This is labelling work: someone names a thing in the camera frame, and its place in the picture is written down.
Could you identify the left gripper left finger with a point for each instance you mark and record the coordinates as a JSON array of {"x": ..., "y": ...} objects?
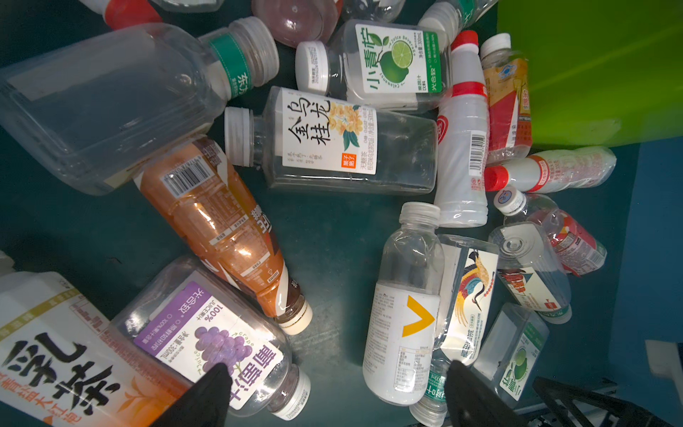
[{"x": 206, "y": 403}]

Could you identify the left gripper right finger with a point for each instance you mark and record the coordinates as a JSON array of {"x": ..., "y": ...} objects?
[{"x": 471, "y": 403}]

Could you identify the lime label bottle front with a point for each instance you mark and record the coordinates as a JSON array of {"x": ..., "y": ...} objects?
[{"x": 510, "y": 351}]

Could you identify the white yellow V bottle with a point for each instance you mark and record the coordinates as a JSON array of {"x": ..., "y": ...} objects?
[{"x": 403, "y": 322}]

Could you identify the bird label green cap bottle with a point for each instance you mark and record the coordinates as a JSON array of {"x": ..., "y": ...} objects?
[{"x": 465, "y": 296}]

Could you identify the red white label clear bottle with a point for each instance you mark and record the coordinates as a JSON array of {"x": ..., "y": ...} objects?
[{"x": 532, "y": 272}]

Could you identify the orange milk tea bottle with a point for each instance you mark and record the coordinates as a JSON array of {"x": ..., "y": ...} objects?
[{"x": 60, "y": 364}]

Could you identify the white slim bottle red cap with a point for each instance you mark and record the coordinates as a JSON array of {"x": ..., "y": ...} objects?
[{"x": 463, "y": 125}]

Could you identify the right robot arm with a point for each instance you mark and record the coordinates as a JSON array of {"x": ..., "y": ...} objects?
[{"x": 572, "y": 406}]

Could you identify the green trash bin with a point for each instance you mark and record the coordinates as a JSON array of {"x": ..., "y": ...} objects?
[{"x": 605, "y": 73}]

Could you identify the purple grape juice bottle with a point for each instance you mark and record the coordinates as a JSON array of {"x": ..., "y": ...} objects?
[{"x": 186, "y": 322}]

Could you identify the red label crushed bottle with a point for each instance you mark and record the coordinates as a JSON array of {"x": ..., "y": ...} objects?
[{"x": 579, "y": 252}]

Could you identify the brown milk tea bottle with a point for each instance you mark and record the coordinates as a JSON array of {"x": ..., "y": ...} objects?
[{"x": 205, "y": 201}]

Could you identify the white bottle red cap lying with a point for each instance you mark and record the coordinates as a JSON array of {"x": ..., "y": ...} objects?
[{"x": 553, "y": 171}]

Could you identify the osmanthus oolong square bottle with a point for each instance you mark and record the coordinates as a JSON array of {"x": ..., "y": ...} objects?
[{"x": 304, "y": 141}]

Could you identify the large clear green band bottle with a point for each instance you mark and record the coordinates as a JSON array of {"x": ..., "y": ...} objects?
[{"x": 95, "y": 112}]

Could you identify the orange tea bottle white cap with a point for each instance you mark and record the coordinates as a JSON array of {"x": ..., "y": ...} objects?
[{"x": 506, "y": 73}]

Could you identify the lime label square bottle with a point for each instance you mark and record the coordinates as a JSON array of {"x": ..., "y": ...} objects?
[{"x": 386, "y": 66}]

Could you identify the clear bottle green cap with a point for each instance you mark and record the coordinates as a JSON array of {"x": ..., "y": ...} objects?
[{"x": 452, "y": 16}]

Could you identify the dark red juice bottle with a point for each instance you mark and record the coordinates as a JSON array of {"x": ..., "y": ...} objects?
[{"x": 292, "y": 22}]

